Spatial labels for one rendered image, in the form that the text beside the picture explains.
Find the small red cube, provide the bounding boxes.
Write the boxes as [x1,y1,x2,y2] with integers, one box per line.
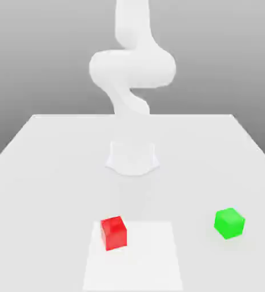
[100,215,128,252]

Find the small green cube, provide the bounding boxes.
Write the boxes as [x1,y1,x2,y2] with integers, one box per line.
[214,207,246,241]

